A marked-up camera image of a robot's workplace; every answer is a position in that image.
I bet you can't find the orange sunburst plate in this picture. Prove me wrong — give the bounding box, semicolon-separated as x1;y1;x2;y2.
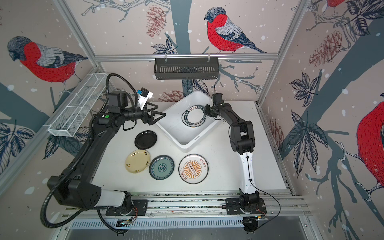
178;154;209;185

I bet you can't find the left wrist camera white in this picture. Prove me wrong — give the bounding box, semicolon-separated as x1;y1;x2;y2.
137;88;153;111

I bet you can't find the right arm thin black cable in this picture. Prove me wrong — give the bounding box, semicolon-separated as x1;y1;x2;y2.
245;151;282;230

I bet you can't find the yellow plate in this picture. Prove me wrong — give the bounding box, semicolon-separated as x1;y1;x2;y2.
125;150;151;174

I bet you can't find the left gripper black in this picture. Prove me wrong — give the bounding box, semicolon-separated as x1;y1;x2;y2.
121;101;166;126

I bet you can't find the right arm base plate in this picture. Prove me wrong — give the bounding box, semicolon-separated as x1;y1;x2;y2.
221;198;267;215

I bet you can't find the black corrugated cable hose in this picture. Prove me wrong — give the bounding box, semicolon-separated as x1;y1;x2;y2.
39;73;142;235

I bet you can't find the white wire mesh basket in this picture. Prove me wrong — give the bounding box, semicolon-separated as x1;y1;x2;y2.
48;73;107;137

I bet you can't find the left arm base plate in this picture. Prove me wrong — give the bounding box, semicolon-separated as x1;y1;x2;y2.
106;200;148;217

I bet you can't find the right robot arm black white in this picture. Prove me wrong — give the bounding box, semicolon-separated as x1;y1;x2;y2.
205;93;266;215

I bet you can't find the white plastic bin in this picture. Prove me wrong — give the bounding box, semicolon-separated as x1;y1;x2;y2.
156;92;220;153

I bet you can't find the black hanging wall basket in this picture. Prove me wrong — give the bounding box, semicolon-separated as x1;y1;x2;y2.
154;58;219;80

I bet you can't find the teal patterned plate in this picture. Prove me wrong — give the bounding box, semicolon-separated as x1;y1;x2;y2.
149;155;175;181

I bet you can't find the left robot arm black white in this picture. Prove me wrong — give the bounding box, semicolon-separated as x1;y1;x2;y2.
41;105;166;216

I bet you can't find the black plate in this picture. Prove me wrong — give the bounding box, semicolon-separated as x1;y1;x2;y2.
134;130;158;150

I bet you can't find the green rim plate large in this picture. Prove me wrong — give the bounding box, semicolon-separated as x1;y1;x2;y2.
182;105;206;127

